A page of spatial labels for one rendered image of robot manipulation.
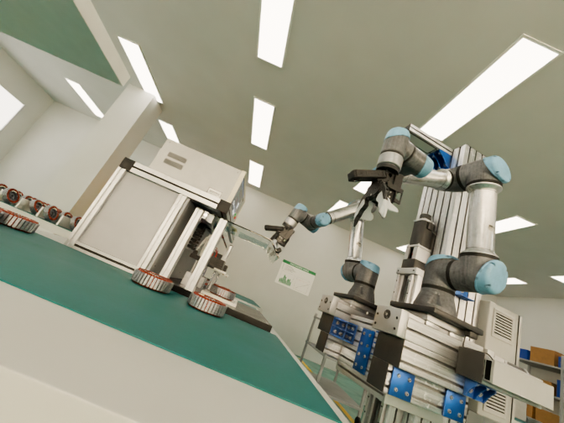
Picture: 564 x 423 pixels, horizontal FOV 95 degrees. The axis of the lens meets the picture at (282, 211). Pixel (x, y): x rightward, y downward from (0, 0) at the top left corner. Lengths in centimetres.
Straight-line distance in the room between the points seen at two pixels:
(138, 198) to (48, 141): 783
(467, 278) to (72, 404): 108
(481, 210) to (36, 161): 864
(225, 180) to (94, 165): 408
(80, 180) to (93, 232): 403
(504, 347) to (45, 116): 944
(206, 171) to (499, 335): 151
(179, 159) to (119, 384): 108
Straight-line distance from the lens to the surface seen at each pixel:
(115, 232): 109
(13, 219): 104
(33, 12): 82
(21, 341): 29
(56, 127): 899
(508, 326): 167
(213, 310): 77
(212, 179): 120
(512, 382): 120
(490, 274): 111
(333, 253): 697
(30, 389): 24
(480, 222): 120
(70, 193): 511
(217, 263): 116
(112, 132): 535
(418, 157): 98
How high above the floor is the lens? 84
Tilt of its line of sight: 19 degrees up
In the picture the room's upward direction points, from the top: 23 degrees clockwise
